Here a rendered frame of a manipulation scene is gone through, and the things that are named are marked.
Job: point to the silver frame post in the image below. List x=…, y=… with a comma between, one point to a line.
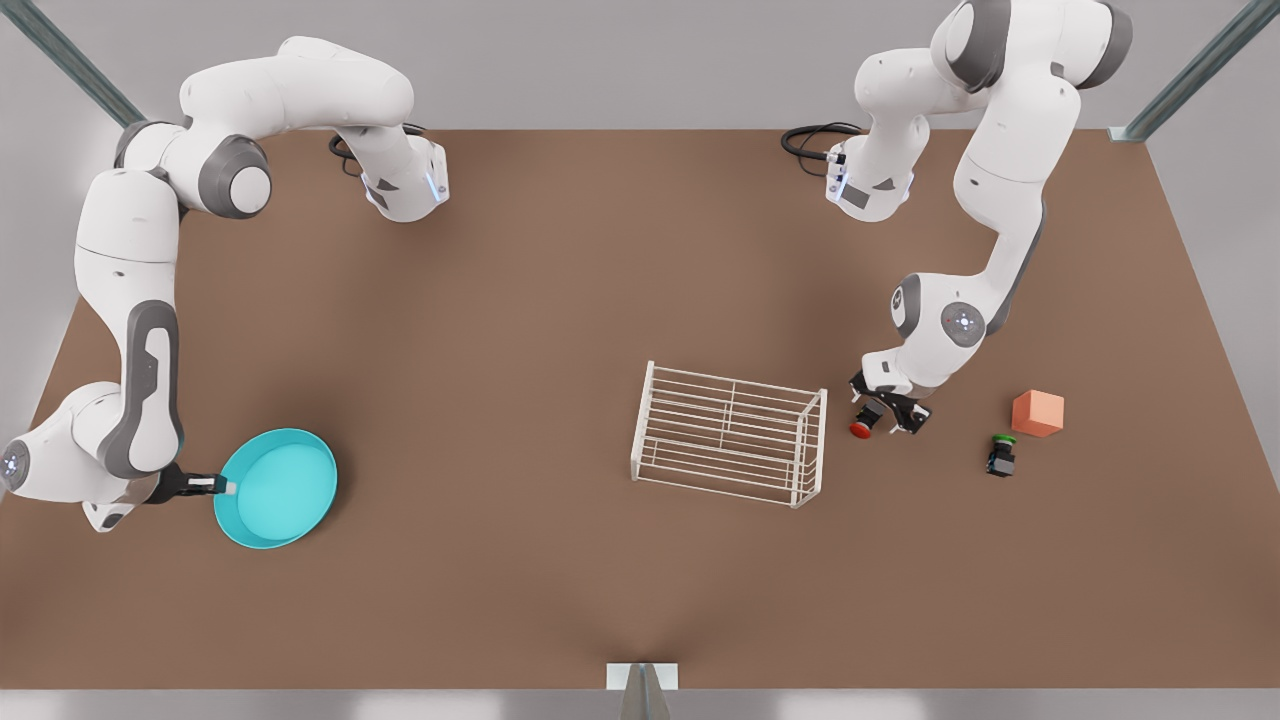
x=1195, y=70
x=70, y=62
x=642, y=690

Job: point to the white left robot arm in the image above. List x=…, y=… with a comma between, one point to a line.
x=1010, y=140

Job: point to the orange cube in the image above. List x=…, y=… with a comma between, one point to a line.
x=1037, y=414

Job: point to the red button switch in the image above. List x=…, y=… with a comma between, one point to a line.
x=863, y=424

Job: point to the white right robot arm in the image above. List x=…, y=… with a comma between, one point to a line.
x=128, y=240

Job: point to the green button switch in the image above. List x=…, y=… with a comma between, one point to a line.
x=1001, y=458

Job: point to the teal round plate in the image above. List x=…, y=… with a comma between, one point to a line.
x=280, y=490

